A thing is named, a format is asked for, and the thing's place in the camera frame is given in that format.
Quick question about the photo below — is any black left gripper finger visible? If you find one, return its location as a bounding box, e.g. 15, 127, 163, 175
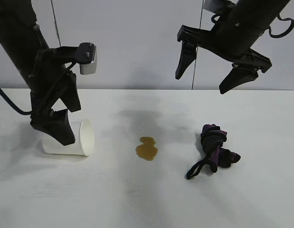
30, 108, 76, 146
62, 71, 82, 113

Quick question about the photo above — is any purple and black cloth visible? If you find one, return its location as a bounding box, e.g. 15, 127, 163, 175
185, 123, 242, 181

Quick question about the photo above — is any thin hanging black cord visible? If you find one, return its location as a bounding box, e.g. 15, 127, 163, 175
191, 0, 203, 91
51, 0, 62, 48

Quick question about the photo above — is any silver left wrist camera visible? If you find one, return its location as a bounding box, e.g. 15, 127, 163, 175
75, 42, 99, 76

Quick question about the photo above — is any white paper cup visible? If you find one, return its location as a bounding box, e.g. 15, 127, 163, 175
41, 119, 95, 157

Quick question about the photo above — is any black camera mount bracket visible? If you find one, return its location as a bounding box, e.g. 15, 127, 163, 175
35, 45, 80, 72

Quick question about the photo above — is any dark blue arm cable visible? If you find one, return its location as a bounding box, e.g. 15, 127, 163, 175
0, 82, 33, 116

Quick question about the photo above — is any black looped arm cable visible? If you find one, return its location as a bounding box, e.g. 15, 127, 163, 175
267, 14, 294, 38

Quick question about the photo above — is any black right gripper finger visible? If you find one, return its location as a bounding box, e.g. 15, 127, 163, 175
219, 63, 259, 95
175, 40, 197, 80

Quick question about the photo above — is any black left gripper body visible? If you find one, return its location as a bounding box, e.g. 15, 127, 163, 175
29, 68, 72, 124

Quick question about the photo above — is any brown liquid spill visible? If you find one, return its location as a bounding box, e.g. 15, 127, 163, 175
135, 136, 159, 162

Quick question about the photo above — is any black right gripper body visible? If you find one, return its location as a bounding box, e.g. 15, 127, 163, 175
177, 24, 273, 74

